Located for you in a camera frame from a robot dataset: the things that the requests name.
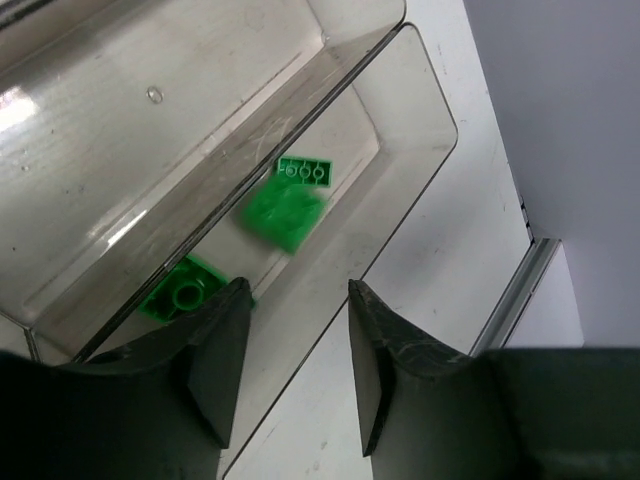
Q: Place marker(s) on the green lego plate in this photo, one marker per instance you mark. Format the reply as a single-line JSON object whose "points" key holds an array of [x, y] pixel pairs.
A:
{"points": [[305, 171]]}

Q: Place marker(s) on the green lego brick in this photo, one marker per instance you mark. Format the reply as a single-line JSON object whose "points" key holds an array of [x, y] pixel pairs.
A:
{"points": [[283, 213]]}

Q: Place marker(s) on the small green lego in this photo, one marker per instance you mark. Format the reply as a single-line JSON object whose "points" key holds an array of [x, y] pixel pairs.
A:
{"points": [[189, 284]]}

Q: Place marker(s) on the clear bin front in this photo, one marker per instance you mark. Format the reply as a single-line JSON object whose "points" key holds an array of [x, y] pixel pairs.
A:
{"points": [[386, 134]]}

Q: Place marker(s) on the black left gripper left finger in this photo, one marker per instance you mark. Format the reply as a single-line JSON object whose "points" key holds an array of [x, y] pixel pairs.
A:
{"points": [[159, 407]]}

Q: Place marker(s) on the clear bin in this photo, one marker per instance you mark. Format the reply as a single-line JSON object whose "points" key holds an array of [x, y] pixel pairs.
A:
{"points": [[105, 106], [386, 134]]}

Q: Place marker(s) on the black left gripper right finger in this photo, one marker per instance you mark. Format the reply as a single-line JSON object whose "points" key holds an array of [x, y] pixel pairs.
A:
{"points": [[429, 411]]}

